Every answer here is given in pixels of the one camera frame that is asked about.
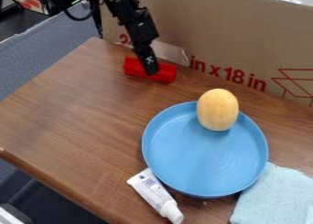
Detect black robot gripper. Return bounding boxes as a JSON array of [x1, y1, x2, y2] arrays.
[[119, 7, 159, 76]]

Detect red rectangular block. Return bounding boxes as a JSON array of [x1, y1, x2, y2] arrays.
[[123, 57, 178, 82]]

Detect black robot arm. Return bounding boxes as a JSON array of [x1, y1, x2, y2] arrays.
[[39, 0, 160, 76]]

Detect yellow potato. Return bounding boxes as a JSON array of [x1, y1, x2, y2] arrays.
[[197, 89, 238, 131]]

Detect grey fabric panel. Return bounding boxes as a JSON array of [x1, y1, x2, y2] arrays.
[[0, 13, 99, 101]]

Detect blue round plate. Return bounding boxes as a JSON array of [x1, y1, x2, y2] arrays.
[[142, 101, 269, 198]]

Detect white cream tube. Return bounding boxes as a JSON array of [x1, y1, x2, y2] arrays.
[[127, 168, 185, 224]]

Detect light blue towel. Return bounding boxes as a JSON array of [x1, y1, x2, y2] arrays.
[[230, 163, 313, 224]]

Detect cardboard box wall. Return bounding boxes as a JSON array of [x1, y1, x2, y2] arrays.
[[99, 0, 313, 107]]

